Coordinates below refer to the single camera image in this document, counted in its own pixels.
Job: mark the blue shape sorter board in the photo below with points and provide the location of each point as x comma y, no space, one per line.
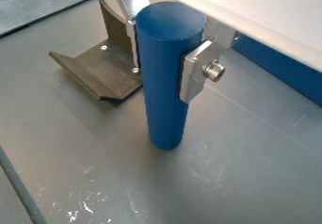
294,73

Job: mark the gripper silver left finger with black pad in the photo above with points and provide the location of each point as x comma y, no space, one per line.
131,8

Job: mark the dark blue round cylinder peg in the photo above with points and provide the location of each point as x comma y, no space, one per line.
170,31

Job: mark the black curved cradle holder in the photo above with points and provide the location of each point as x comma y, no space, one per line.
103,68

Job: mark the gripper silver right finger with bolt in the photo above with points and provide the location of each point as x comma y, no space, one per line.
201,62

